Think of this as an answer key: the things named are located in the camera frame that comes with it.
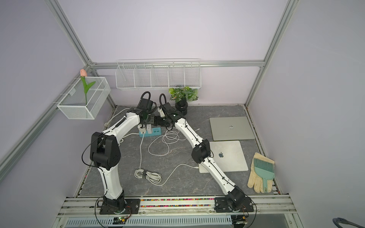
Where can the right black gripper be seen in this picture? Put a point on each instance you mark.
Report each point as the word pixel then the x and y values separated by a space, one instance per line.
pixel 157 121

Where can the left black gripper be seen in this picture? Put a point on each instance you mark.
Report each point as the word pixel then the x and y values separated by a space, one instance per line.
pixel 145 123

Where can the green plant black vase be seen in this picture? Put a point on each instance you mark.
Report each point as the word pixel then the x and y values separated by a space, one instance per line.
pixel 181 96

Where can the silver laptop near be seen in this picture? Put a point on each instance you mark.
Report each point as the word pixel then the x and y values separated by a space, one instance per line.
pixel 229 156

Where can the pink artificial tulip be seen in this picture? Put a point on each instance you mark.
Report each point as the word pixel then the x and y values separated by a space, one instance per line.
pixel 86 85

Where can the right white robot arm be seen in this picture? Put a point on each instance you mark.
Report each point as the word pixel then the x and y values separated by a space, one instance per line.
pixel 201 154

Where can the white square laptop charger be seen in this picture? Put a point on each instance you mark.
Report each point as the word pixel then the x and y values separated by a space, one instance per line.
pixel 142 129

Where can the white slotted cable duct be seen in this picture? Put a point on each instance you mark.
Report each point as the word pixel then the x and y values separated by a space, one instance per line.
pixel 149 221

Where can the teal plastic brush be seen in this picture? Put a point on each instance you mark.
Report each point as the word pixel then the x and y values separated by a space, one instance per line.
pixel 265 170

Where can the small white phone charger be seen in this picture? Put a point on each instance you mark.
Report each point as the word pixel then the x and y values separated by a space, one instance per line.
pixel 148 129

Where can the teal power strip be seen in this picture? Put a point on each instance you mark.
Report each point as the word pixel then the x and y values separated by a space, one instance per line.
pixel 156 131

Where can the silver laptop far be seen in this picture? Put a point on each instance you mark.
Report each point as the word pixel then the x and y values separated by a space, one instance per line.
pixel 231 128

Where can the silver laptop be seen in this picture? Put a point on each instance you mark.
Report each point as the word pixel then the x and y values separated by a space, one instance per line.
pixel 229 156
pixel 231 128

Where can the long white wire basket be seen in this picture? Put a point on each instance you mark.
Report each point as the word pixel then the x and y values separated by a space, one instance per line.
pixel 158 73

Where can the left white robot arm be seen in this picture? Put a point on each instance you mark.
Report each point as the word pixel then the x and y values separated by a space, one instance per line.
pixel 105 152

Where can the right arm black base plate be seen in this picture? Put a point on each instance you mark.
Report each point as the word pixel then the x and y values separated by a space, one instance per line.
pixel 223 204

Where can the small white wire basket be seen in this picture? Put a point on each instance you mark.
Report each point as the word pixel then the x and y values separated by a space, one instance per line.
pixel 72 105

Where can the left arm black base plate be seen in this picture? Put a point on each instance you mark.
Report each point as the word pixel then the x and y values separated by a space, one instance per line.
pixel 132 205

